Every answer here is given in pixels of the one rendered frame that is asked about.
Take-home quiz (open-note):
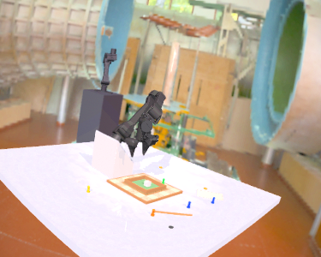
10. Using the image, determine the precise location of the white die with black pips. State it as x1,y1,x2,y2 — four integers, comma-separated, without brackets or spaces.
144,180,151,187

